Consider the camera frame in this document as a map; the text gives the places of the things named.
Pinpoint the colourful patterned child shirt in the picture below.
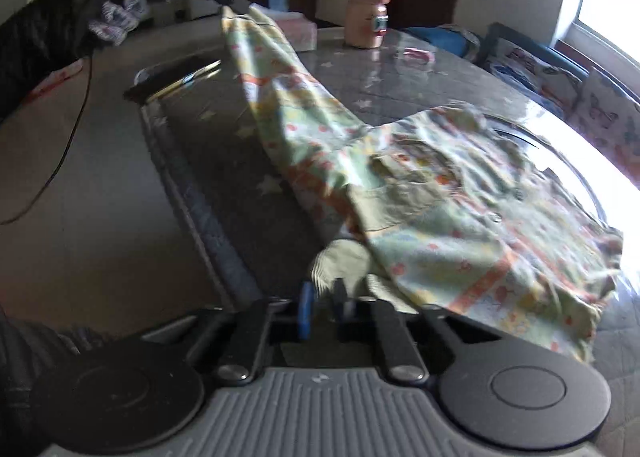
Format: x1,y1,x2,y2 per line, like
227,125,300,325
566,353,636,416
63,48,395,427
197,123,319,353
221,8,623,362

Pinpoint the white tissue box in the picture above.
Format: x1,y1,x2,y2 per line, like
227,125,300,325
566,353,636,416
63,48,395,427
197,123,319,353
264,8,318,53

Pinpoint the pink cartoon water bottle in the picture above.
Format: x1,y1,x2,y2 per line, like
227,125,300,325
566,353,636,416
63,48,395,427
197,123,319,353
344,0,390,50

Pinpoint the small pink wrapper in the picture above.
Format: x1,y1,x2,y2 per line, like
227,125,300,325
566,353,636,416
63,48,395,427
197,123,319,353
402,47,435,65

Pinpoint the blue folded cloth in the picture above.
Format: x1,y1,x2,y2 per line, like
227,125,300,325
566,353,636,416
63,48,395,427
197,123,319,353
404,24,482,61

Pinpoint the black round induction cooktop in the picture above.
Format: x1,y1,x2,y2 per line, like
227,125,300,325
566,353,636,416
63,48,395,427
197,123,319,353
484,113,606,223

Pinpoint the butterfly print cushion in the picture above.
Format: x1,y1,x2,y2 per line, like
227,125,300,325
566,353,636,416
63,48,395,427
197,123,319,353
484,39,582,119
567,69,640,185

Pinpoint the blue sofa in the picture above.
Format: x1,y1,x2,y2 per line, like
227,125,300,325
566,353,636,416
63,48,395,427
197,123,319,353
399,21,640,138

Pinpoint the black cable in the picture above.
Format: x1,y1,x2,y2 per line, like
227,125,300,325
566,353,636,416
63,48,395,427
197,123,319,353
0,43,97,227

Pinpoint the window with metal frame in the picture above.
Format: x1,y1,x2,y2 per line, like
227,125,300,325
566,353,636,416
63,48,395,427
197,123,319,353
565,0,639,64

